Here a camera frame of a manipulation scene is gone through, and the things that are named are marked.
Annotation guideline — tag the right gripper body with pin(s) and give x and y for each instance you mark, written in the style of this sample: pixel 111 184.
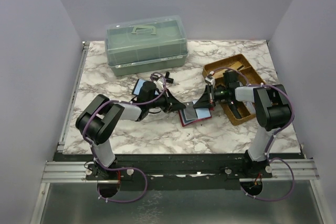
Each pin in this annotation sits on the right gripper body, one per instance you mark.
pixel 210 97

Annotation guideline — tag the green plastic storage box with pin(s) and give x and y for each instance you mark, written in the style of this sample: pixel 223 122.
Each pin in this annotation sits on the green plastic storage box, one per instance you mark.
pixel 146 45

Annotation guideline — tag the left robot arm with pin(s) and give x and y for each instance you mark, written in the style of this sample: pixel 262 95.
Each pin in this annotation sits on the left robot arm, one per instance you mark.
pixel 97 122

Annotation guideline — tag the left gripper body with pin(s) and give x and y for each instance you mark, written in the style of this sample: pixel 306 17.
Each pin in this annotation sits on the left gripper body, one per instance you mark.
pixel 168 102

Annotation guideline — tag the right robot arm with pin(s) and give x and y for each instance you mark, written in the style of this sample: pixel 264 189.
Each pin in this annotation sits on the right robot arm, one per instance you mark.
pixel 273 112

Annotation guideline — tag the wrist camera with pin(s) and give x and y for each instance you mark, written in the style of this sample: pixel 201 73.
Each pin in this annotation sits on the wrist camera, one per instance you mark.
pixel 210 80
pixel 159 83

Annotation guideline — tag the brown woven tray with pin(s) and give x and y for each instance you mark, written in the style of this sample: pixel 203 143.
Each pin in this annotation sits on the brown woven tray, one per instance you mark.
pixel 240 63

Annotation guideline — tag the red card holder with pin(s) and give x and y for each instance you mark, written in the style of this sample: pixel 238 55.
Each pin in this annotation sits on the red card holder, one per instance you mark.
pixel 203 114

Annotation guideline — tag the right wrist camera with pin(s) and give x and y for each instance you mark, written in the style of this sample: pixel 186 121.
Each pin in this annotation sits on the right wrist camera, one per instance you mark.
pixel 210 80

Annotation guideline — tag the smartphone with blue screen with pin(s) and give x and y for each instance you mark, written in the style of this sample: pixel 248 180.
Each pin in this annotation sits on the smartphone with blue screen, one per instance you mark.
pixel 137 87

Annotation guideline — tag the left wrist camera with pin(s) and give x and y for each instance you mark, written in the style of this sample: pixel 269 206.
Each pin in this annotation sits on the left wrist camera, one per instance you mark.
pixel 159 83

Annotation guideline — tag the black tool in tray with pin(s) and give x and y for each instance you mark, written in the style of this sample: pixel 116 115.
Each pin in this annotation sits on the black tool in tray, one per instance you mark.
pixel 234 106

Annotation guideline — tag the aluminium rail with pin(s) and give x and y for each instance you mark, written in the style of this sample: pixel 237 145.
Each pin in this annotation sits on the aluminium rail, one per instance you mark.
pixel 75 172

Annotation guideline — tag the black T-shaped pipe fitting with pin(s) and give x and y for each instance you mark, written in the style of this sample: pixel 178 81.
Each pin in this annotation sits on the black T-shaped pipe fitting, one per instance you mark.
pixel 156 76

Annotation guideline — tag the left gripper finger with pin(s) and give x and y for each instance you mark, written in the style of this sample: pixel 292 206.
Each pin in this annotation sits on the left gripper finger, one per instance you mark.
pixel 171 98
pixel 174 107

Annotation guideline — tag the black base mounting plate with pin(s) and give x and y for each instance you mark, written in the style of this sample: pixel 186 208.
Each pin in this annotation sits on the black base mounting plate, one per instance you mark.
pixel 179 171

